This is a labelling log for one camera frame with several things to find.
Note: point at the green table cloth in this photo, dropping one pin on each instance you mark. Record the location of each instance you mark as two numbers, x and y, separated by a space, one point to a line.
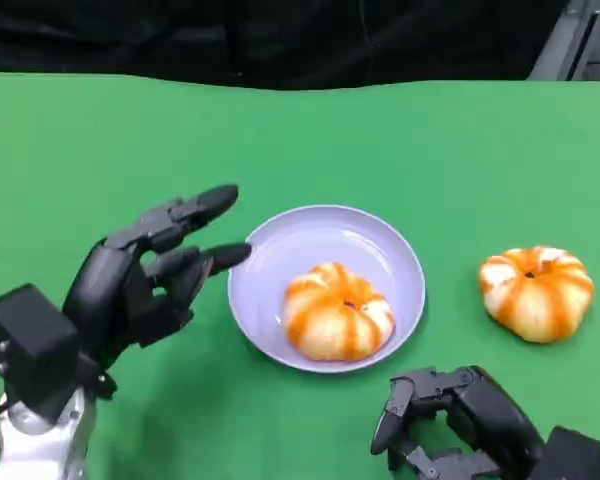
300 150

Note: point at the orange and white bread roll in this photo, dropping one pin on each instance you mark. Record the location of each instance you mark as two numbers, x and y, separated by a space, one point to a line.
340 320
535 300

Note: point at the lilac plate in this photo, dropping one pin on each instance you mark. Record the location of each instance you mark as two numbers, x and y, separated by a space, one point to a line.
330 235

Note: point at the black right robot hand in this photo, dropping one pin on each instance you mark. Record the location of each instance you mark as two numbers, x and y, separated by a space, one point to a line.
490 420

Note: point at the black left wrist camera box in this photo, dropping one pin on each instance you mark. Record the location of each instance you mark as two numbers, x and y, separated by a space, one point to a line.
30 345

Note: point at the grey metal frame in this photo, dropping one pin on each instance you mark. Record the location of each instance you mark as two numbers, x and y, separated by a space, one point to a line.
575 40

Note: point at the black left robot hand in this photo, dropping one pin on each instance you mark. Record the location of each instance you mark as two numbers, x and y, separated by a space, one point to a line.
110 285

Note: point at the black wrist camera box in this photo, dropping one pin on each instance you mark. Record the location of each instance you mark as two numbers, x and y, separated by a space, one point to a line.
30 345
580 455

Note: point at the black backdrop cloth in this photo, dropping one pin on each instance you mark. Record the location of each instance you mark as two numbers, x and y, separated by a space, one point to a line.
180 40

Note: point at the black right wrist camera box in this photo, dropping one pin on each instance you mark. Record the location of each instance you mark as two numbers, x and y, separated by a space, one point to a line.
580 455

